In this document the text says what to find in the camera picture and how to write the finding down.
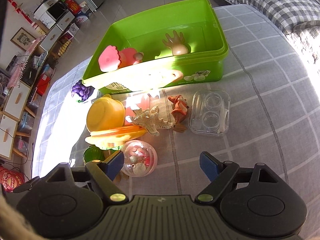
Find small green cup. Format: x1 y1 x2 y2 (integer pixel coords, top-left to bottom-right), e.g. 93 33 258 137
83 145 105 164

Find yellow orange toy plate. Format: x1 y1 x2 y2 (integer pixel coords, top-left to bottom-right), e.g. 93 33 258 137
85 125 146 150

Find clear pink bead ball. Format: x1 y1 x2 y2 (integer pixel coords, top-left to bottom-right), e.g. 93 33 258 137
121 140 158 177

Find yellow plastic bowl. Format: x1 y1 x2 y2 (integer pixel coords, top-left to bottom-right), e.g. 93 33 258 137
86 96 125 132

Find clear plastic case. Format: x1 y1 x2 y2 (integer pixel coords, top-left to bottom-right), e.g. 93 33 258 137
188 90 231 137

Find beige starfish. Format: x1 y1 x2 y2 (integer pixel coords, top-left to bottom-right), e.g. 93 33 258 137
130 105 174 137

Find orange-brown toy figure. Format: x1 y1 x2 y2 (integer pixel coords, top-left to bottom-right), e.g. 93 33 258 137
168 95 189 133

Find pink plastic box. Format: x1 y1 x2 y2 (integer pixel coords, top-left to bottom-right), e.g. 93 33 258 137
122 92 159 126

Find purple toy grapes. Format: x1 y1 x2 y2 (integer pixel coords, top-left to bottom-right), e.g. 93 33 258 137
71 80 94 103

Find pink flower-shaped toy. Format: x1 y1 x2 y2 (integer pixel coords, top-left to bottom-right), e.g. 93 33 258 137
98 46 121 72

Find white TV cabinet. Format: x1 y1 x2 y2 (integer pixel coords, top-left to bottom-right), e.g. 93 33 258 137
1 10 74 160

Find pink round toy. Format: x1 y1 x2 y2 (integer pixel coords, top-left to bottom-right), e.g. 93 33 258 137
118 48 144 68

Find green plastic storage bin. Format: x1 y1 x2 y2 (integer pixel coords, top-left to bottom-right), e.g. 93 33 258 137
82 0 228 94

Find beige hand-shaped toy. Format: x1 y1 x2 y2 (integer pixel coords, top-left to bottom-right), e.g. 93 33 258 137
162 30 190 56

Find white microwave oven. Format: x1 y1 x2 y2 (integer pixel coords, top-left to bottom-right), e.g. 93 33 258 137
34 0 67 29

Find red gift box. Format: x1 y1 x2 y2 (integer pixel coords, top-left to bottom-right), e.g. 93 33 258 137
65 0 81 15

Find grey plaid sofa cover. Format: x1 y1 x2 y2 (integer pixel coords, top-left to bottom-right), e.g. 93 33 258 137
225 0 319 66

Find framed picture on wall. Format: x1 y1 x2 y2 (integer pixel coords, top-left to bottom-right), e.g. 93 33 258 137
10 27 36 51

